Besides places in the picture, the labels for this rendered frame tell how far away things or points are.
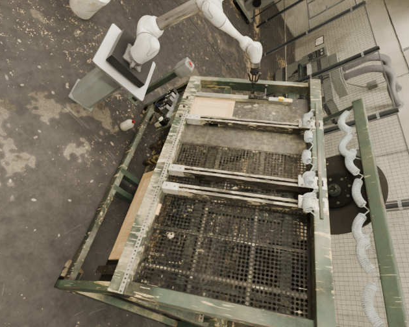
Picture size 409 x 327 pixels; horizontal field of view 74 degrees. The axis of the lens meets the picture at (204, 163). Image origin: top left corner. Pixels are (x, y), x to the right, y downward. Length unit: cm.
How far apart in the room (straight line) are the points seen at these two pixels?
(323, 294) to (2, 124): 258
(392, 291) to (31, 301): 250
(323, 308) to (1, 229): 223
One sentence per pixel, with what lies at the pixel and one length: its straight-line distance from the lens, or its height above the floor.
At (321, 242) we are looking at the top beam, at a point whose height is 189.
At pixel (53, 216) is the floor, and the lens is 267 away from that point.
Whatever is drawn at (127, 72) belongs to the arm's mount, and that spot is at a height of 80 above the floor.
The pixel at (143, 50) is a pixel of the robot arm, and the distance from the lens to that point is 238.
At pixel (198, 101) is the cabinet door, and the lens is 281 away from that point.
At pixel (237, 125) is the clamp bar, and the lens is 250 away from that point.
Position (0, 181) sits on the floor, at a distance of 259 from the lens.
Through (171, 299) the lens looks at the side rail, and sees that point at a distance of 182.
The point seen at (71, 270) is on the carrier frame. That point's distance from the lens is 254.
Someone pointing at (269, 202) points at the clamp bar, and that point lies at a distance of 201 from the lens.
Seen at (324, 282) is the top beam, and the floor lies 189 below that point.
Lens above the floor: 246
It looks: 36 degrees down
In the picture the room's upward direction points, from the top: 73 degrees clockwise
